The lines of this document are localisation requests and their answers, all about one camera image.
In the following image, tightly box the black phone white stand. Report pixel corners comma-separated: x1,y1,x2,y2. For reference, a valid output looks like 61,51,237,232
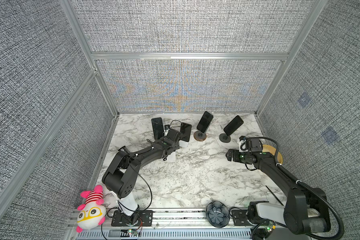
180,123,192,143

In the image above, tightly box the black phone grey stand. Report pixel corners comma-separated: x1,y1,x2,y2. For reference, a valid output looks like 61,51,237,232
224,115,244,136

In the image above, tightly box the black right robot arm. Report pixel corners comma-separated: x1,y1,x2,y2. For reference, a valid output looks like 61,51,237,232
226,149,331,235

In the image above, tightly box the white front phone stand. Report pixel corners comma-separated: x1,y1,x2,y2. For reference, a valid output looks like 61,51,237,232
163,152,176,163

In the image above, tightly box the grey round base phone stand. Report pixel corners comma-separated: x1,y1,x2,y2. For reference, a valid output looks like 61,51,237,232
219,133,231,143

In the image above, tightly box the black phone wooden base stand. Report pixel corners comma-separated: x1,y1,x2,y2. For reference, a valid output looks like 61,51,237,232
197,111,214,134

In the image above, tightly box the yellow rimmed wooden bowl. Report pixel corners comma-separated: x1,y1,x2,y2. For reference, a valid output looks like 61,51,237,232
263,144,283,164

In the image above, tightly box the black thin stick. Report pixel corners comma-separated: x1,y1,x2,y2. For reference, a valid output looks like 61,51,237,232
266,186,284,206

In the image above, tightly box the pink white plush toy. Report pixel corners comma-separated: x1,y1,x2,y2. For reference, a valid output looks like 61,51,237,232
76,185,106,233

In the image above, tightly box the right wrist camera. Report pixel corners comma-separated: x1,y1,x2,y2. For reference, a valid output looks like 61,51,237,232
239,136,263,153

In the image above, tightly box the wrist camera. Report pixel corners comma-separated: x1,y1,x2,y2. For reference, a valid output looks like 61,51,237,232
239,136,263,153
164,125,171,136

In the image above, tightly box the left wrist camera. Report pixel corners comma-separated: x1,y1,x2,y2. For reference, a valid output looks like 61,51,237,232
164,125,171,136

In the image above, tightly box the aluminium front rail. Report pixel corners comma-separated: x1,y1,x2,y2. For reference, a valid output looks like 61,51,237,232
64,208,255,240

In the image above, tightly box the black corrugated cable conduit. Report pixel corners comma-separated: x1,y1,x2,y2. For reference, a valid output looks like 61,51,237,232
239,136,345,240

